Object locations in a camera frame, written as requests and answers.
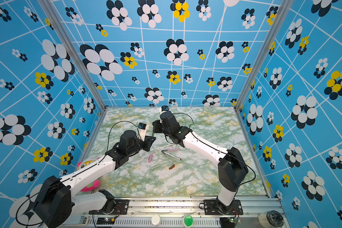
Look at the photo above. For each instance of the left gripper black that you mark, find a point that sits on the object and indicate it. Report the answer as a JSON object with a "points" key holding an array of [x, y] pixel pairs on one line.
{"points": [[147, 143]]}

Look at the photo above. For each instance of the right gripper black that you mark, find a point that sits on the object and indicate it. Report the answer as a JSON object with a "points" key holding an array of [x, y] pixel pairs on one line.
{"points": [[157, 124]]}

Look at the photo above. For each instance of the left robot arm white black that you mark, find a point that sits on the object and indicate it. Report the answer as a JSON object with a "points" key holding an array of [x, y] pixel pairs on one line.
{"points": [[57, 200]]}

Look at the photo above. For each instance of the light green pen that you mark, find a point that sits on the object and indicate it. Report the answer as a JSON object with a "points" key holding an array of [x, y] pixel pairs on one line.
{"points": [[164, 152]]}

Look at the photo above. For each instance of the plush toy pink green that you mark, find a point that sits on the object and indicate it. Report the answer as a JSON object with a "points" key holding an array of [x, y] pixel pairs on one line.
{"points": [[91, 186]]}

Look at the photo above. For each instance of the white push button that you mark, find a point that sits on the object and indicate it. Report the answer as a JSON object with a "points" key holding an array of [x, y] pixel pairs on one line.
{"points": [[156, 220]]}

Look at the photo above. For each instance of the green push button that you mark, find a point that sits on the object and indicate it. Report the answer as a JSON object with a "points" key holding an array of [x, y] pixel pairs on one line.
{"points": [[187, 221]]}

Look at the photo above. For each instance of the tape roll spool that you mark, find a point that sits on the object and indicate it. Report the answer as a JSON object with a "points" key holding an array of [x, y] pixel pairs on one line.
{"points": [[271, 219]]}

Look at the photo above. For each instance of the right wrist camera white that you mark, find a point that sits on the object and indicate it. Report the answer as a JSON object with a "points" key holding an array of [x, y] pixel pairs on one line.
{"points": [[163, 109]]}

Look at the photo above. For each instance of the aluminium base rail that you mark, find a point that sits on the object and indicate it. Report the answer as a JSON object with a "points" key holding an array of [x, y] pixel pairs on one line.
{"points": [[244, 213]]}

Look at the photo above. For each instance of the left aluminium corner post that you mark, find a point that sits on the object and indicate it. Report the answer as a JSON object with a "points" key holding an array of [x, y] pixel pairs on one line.
{"points": [[66, 41]]}

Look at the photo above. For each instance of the aluminium corner post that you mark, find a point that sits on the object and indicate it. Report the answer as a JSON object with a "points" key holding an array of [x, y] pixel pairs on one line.
{"points": [[66, 41], [273, 31]]}

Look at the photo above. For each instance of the right aluminium corner post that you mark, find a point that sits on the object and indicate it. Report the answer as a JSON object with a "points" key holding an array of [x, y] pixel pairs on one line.
{"points": [[273, 31]]}

